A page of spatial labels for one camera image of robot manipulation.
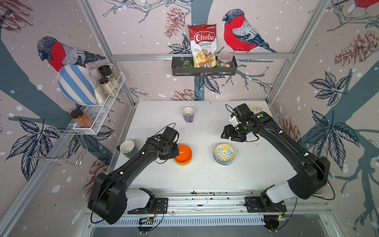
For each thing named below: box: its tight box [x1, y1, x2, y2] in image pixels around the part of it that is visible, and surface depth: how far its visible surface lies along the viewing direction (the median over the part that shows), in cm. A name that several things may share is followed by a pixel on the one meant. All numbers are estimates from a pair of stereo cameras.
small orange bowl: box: [174, 144, 192, 162], surface depth 85 cm
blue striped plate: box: [56, 64, 97, 107], surface depth 69 cm
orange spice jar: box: [70, 109, 94, 128], surface depth 64 cm
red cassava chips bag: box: [187, 23, 218, 68], surface depth 84 cm
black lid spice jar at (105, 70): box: [98, 65, 113, 79], surface depth 81 cm
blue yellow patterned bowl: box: [213, 143, 237, 163], surface depth 88 cm
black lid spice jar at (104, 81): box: [98, 77, 117, 97], surface depth 78 cm
